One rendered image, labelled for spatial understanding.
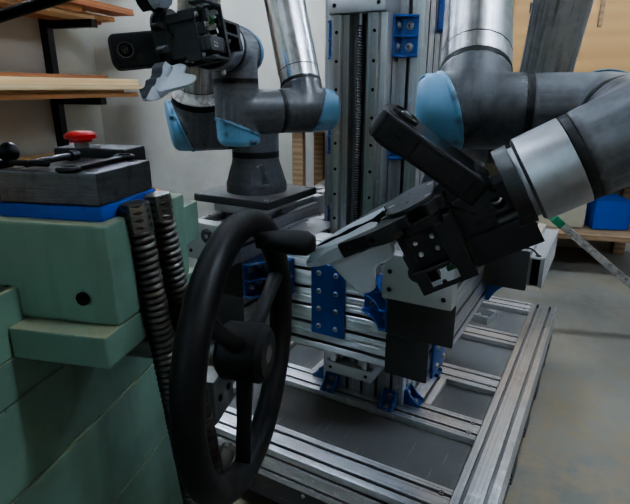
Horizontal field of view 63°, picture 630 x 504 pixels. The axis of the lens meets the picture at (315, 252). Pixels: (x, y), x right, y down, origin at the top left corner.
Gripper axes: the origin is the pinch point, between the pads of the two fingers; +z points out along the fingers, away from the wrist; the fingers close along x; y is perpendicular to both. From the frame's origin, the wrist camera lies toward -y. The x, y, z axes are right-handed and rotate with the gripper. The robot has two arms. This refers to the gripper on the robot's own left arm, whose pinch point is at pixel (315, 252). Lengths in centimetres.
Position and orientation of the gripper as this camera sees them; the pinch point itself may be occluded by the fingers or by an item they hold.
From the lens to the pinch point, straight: 51.3
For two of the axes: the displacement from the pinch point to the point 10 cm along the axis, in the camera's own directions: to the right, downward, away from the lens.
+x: 2.5, -3.6, 9.0
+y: 4.9, 8.5, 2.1
